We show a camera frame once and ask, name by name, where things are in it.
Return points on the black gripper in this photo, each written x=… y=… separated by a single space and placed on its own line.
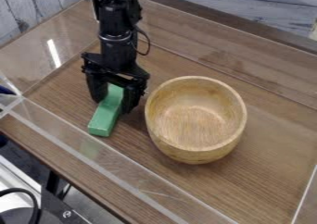
x=114 y=66

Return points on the green rectangular block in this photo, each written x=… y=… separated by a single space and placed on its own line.
x=108 y=112

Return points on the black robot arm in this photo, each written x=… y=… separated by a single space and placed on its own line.
x=118 y=17

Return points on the brown wooden bowl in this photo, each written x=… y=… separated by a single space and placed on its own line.
x=196 y=118

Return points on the blue object at left edge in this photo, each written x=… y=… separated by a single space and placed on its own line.
x=6 y=90

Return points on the black table leg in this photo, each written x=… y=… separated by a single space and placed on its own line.
x=53 y=183

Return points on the black metal base plate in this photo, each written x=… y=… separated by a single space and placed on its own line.
x=57 y=212

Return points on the clear acrylic tray wall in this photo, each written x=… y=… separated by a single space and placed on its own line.
x=263 y=184

